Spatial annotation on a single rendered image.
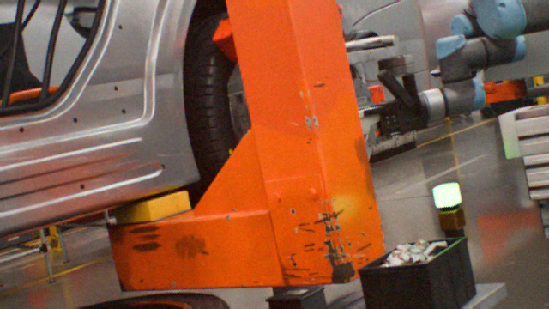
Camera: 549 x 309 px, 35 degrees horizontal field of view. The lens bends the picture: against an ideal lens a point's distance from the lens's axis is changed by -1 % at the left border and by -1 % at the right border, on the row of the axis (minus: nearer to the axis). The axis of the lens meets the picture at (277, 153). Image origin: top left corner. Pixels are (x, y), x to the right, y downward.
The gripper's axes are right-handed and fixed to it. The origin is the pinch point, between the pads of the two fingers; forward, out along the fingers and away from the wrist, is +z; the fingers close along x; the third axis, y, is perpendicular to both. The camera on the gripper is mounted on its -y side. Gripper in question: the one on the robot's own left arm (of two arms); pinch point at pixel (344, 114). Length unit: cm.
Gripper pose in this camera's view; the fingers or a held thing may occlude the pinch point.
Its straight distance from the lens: 213.9
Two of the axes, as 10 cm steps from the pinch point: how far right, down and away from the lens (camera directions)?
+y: 1.9, 9.7, 1.3
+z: -9.7, 2.1, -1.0
